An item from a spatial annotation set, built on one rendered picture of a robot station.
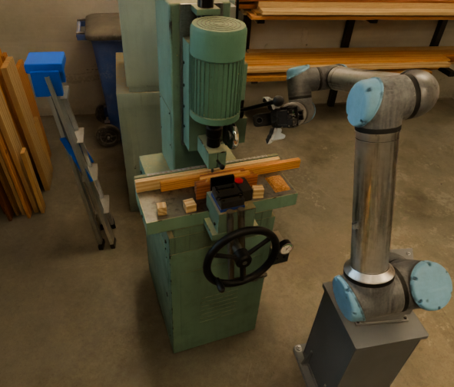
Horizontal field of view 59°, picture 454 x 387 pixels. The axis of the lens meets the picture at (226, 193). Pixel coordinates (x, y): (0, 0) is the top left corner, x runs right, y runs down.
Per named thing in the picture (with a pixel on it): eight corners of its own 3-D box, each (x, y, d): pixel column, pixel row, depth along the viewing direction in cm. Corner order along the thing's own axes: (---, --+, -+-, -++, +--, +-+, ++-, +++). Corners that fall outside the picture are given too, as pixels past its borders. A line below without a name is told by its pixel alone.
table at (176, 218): (152, 255, 135) (150, 242, 131) (135, 200, 157) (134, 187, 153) (308, 219, 154) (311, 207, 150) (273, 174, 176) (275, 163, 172)
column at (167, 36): (173, 180, 175) (167, 3, 130) (160, 153, 191) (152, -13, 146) (220, 172, 182) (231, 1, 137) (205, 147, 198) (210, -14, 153)
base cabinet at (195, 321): (172, 355, 196) (167, 256, 152) (147, 268, 238) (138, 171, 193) (256, 329, 210) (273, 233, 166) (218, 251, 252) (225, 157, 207)
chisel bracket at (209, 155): (207, 173, 149) (208, 153, 144) (197, 153, 159) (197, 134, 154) (226, 170, 151) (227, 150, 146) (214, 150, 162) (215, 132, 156)
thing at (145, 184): (136, 193, 151) (135, 182, 147) (135, 190, 152) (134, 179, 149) (278, 168, 169) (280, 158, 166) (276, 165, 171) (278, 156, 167)
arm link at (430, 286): (427, 298, 138) (464, 306, 121) (382, 309, 135) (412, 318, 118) (418, 254, 139) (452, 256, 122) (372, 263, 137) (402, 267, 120)
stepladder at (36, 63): (92, 253, 246) (20, 68, 170) (92, 225, 265) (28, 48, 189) (119, 248, 248) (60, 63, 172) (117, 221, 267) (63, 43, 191)
